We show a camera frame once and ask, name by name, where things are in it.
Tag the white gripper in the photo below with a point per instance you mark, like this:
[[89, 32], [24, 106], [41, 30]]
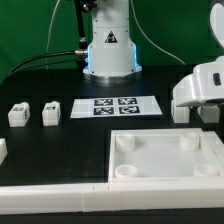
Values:
[[204, 86]]

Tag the white square tabletop tray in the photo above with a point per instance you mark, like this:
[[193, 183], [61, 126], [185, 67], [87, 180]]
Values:
[[157, 154]]

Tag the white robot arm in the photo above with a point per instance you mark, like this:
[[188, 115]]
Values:
[[112, 56]]

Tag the white right fence bar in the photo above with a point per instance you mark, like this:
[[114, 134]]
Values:
[[213, 150]]

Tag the white fence bar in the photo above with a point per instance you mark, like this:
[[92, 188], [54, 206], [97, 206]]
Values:
[[213, 150], [200, 193]]

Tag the white sheet with fiducial markers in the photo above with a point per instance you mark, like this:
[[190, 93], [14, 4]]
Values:
[[118, 106]]

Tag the white front fence bar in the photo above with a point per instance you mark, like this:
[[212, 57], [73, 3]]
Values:
[[200, 193]]

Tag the white block at left edge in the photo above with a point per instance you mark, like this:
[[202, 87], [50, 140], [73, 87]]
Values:
[[3, 150]]

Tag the black camera pole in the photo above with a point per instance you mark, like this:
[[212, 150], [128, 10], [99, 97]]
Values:
[[80, 23]]

